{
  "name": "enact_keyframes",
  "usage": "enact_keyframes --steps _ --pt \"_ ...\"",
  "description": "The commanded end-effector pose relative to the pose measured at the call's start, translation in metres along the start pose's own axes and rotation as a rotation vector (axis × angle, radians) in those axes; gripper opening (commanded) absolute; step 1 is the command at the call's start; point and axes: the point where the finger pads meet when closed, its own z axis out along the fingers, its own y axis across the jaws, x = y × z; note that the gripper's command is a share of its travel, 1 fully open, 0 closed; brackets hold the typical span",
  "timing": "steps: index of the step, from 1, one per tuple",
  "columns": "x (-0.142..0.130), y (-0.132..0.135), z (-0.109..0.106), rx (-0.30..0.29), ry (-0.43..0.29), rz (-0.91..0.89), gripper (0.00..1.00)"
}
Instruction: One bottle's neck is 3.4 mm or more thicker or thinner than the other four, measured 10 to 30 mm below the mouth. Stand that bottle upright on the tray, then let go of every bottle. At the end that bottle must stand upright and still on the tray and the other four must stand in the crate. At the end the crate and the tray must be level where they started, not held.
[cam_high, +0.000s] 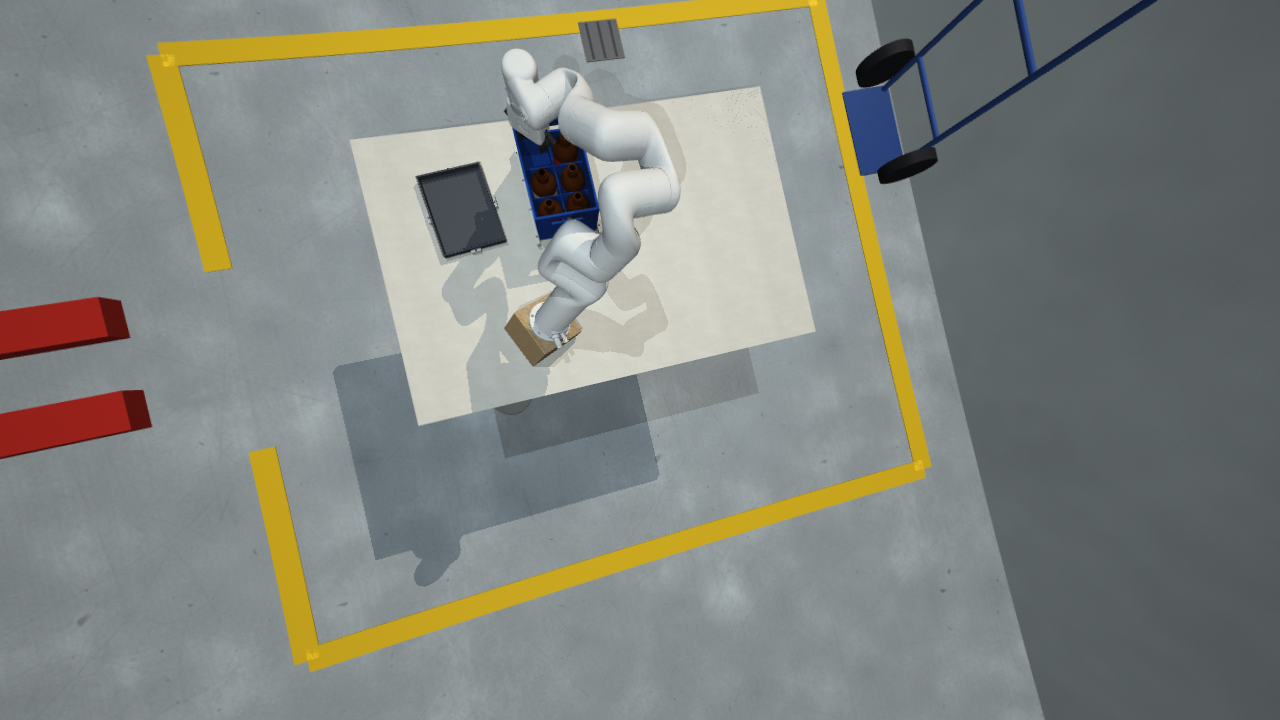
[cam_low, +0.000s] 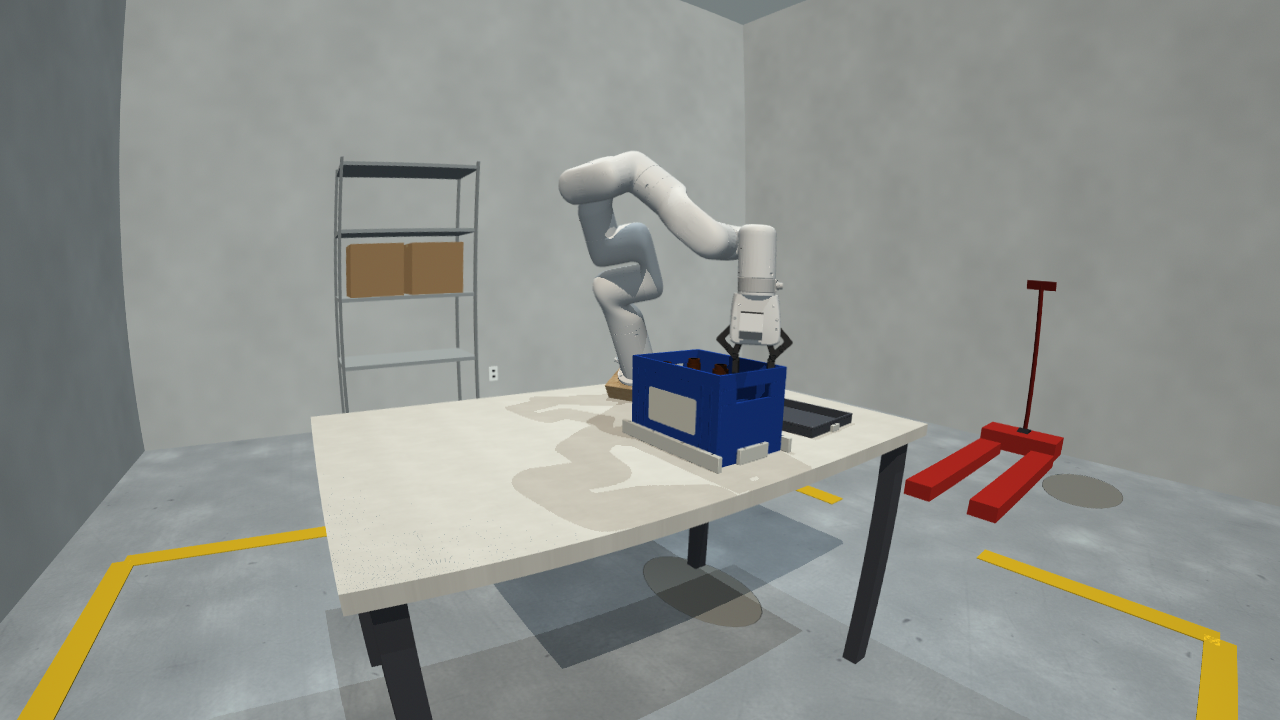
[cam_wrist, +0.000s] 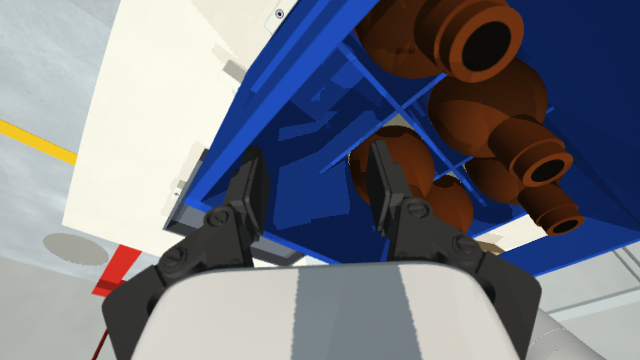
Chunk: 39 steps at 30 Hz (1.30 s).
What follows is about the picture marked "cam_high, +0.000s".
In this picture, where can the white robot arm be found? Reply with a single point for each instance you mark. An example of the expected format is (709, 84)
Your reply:
(609, 135)

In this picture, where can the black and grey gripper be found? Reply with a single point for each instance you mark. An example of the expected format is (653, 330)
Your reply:
(541, 137)

